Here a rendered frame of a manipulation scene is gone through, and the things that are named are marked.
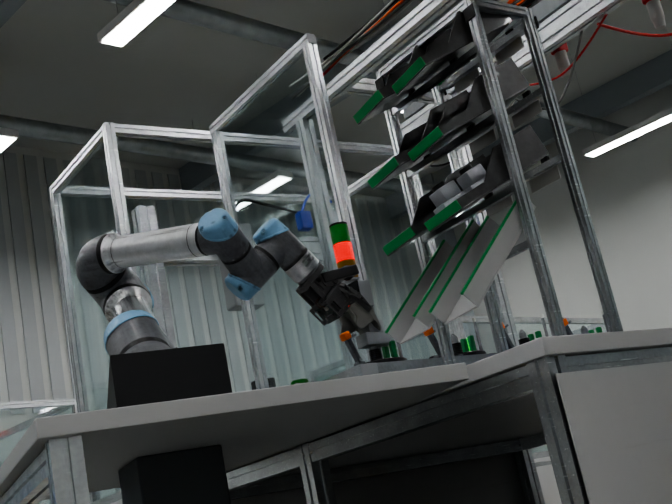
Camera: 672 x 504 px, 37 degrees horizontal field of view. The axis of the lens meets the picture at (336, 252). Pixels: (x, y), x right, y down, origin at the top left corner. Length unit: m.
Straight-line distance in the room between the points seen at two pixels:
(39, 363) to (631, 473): 9.82
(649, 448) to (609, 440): 0.09
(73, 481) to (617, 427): 0.85
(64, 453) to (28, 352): 9.71
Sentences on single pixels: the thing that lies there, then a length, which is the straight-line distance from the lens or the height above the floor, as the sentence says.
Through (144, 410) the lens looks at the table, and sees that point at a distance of 1.47.
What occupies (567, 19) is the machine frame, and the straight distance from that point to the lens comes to 3.36.
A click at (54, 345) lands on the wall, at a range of 11.33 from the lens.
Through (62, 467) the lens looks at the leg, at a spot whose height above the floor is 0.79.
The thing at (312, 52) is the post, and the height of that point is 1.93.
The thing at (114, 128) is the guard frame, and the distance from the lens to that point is 3.22.
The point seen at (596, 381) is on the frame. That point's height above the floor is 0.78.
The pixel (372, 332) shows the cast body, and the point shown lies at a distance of 2.34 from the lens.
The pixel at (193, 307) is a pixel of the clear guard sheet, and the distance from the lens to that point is 3.69.
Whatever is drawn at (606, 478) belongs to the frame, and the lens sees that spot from 1.64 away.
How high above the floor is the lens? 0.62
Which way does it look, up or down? 16 degrees up
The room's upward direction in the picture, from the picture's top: 12 degrees counter-clockwise
